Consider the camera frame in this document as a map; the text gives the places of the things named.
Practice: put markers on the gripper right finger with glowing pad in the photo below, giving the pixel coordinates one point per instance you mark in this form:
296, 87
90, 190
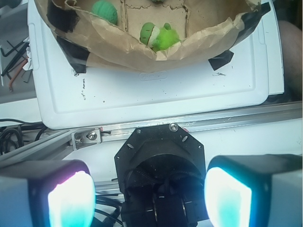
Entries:
255, 190

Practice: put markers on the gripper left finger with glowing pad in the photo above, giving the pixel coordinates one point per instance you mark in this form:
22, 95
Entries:
46, 193

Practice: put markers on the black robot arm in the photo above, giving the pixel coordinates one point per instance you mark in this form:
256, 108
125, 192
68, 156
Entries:
165, 182

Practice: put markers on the green textured ball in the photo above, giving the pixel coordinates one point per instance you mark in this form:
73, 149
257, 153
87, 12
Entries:
105, 10

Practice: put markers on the black hex keys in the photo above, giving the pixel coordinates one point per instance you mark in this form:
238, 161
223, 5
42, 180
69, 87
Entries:
11, 57

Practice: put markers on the brown paper bag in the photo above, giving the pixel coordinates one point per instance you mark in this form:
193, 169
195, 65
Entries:
208, 29

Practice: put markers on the green plush frog toy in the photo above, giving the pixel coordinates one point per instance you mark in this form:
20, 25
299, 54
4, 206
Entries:
158, 39

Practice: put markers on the aluminium extrusion rail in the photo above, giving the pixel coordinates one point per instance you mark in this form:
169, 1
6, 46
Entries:
264, 129

